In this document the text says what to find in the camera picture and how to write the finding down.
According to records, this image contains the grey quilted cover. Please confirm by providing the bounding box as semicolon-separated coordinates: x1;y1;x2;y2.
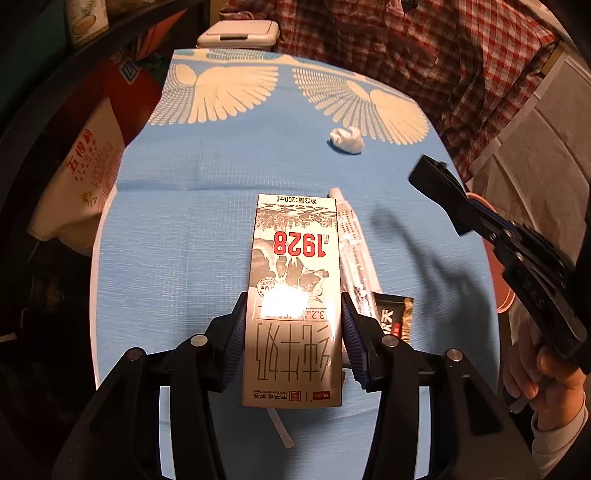
468;43;591;261

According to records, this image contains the white drinking straw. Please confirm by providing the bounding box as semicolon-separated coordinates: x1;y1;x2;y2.
267;408;294;449

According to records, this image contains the red plaid shirt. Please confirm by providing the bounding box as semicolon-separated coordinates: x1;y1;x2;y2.
219;0;559;180

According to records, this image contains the small black sachet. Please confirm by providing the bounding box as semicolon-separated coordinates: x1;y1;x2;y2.
374;292;414;343

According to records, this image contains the pink round trash bucket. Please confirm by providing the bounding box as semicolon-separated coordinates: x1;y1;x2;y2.
466;192;518;315

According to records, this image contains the red printed food bag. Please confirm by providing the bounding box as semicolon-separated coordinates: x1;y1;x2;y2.
64;50;164;149

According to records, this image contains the white lidded trash bin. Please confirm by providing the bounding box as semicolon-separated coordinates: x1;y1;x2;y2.
197;20;280;50

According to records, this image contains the blue tablecloth white wing print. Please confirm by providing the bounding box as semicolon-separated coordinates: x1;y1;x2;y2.
89;48;502;480

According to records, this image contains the white milk carton 1928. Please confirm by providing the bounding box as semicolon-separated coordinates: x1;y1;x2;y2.
242;194;342;409

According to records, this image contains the labelled spice jar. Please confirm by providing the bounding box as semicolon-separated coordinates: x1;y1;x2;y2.
65;0;108;46

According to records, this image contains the black shelf unit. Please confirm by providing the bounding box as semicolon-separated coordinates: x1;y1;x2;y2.
1;1;212;479

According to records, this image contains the crumpled white tissue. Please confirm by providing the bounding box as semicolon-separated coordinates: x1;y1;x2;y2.
329;126;365;155

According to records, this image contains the person's right hand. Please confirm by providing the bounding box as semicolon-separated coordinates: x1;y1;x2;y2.
503;318;586;432

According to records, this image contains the white rice sack red text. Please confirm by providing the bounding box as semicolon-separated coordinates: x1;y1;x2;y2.
28;99;124;256

